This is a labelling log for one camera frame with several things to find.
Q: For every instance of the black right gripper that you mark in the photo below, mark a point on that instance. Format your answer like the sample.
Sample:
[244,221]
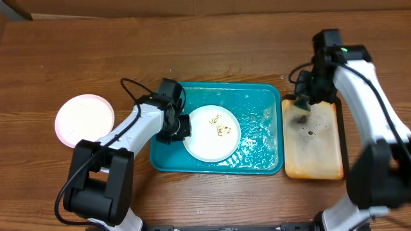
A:
[301,90]

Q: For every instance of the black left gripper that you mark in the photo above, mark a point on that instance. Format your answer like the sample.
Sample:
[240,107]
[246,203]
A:
[184,131]

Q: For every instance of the green and yellow sponge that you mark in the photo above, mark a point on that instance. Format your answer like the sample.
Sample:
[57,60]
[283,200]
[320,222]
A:
[302,107]

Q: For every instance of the white plate with brown stain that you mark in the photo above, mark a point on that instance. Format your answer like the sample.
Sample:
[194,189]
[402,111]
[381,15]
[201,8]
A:
[215,134]

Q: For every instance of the white plate with red stain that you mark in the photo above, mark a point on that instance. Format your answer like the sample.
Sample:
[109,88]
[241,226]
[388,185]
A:
[87,116]

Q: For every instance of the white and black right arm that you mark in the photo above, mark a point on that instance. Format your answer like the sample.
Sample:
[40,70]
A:
[380,179]

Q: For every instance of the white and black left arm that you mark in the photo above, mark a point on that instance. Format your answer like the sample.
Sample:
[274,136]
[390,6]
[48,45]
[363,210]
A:
[98,190]

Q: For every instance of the black tray with soapy foam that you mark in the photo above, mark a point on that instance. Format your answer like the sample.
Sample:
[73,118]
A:
[314,148]

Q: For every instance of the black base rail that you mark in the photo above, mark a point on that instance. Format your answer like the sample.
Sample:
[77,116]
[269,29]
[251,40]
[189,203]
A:
[287,226]

